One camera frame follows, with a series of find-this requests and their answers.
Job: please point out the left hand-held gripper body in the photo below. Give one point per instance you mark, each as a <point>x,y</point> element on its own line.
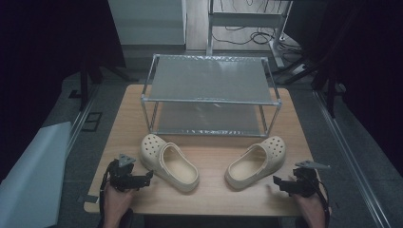
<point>122,177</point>

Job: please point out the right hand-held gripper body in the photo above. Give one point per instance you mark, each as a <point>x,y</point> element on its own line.
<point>304,182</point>

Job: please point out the cream clog shoe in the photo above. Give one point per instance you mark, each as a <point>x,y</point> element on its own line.
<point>255,163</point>
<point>169,163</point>

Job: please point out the two-tier metal shoe rack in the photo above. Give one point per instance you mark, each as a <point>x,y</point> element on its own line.
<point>210,85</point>

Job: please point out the person's left hand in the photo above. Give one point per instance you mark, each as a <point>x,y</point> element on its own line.
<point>116,199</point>

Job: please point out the person's right hand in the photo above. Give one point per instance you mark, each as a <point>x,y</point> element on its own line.
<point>312,205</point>

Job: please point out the grey tape strip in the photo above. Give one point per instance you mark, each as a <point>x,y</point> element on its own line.
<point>88,199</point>

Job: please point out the white sheet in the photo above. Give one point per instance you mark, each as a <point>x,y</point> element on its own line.
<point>34,177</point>

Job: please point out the black stand legs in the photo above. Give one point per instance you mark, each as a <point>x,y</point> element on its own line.
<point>85,82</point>
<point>329,91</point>

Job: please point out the white cabinet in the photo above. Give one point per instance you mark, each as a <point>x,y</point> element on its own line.
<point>147,22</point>

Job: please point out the aluminium floor rail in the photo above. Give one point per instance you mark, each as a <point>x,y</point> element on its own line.
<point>80,120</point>
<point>351,158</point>

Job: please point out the white metal desk frame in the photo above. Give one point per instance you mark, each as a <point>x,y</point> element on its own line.
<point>247,19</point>

